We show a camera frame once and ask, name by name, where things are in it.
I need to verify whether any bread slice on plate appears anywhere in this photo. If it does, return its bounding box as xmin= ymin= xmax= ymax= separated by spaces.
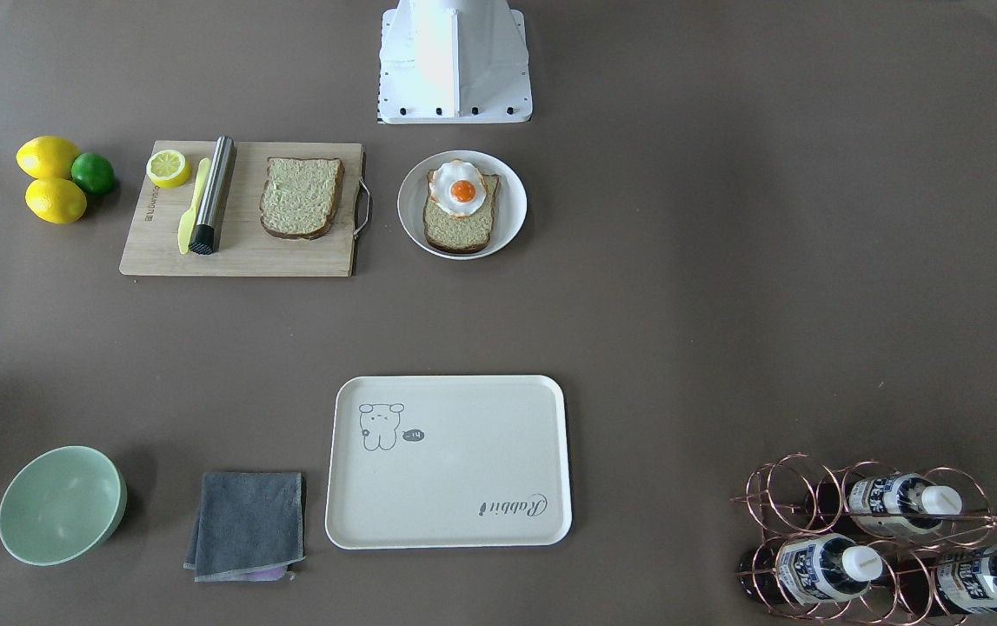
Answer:
xmin=423 ymin=174 xmax=502 ymax=254

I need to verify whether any yellow lemon lower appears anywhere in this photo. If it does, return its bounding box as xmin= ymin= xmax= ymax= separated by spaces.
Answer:
xmin=24 ymin=177 xmax=88 ymax=224

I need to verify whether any yellow lemon upper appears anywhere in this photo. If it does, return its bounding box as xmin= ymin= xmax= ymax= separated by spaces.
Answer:
xmin=15 ymin=136 xmax=81 ymax=181

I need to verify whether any yellow plastic knife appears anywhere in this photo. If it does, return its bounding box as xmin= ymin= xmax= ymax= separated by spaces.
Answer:
xmin=176 ymin=157 xmax=211 ymax=255

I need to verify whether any yellow lemon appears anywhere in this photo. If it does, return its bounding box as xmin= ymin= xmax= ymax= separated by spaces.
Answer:
xmin=24 ymin=177 xmax=88 ymax=224
xmin=15 ymin=136 xmax=81 ymax=181

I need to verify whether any cream rabbit tray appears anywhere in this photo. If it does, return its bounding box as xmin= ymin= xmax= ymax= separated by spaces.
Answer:
xmin=324 ymin=374 xmax=573 ymax=549

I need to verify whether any half lemon slice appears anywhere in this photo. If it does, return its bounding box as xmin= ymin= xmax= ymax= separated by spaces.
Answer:
xmin=147 ymin=148 xmax=191 ymax=189

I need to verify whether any green lime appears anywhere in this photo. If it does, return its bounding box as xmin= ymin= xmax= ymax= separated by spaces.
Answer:
xmin=70 ymin=153 xmax=116 ymax=196

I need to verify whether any dark bottle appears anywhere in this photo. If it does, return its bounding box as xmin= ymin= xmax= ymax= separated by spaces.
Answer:
xmin=803 ymin=473 xmax=963 ymax=540
xmin=736 ymin=532 xmax=884 ymax=607
xmin=894 ymin=546 xmax=997 ymax=617

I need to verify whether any fried egg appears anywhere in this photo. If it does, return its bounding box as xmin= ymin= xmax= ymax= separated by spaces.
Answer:
xmin=428 ymin=159 xmax=488 ymax=218

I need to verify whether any wooden cutting board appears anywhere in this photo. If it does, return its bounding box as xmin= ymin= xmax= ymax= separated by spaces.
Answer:
xmin=120 ymin=140 xmax=364 ymax=277

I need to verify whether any bread slice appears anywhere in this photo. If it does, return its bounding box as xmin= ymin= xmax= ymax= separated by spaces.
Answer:
xmin=423 ymin=174 xmax=502 ymax=254
xmin=259 ymin=156 xmax=344 ymax=239

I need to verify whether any mint green bowl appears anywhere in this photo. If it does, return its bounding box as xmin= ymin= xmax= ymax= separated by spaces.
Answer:
xmin=0 ymin=445 xmax=128 ymax=566

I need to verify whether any white round plate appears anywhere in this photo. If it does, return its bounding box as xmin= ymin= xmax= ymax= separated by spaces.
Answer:
xmin=397 ymin=150 xmax=528 ymax=260

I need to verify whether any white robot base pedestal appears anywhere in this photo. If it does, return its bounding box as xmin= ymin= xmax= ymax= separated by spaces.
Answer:
xmin=376 ymin=1 xmax=534 ymax=124

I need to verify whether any grey folded cloth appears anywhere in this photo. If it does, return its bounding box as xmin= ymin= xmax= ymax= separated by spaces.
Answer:
xmin=183 ymin=471 xmax=306 ymax=583

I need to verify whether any dark bottle upper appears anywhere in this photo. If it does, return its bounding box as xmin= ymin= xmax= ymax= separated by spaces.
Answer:
xmin=803 ymin=473 xmax=963 ymax=540

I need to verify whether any copper wire bottle rack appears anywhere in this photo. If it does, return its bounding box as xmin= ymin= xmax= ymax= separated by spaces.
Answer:
xmin=734 ymin=453 xmax=997 ymax=625

